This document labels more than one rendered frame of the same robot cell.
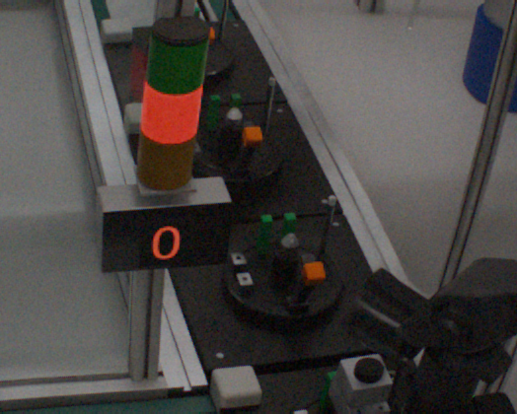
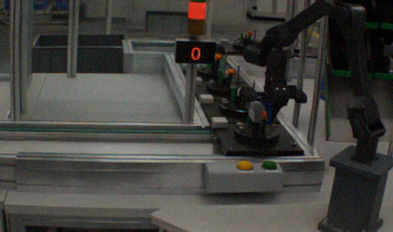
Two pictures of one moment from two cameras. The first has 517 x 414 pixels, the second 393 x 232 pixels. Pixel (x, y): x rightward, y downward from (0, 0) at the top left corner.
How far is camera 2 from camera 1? 1.01 m
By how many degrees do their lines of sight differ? 22
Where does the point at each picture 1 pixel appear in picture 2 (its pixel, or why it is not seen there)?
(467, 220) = (299, 81)
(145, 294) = (189, 83)
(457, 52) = not seen: hidden behind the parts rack
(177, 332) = (201, 117)
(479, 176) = (301, 63)
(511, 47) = not seen: hidden behind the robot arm
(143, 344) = (188, 106)
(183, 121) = (200, 12)
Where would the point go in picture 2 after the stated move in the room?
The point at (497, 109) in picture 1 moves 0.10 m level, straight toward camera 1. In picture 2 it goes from (304, 37) to (296, 40)
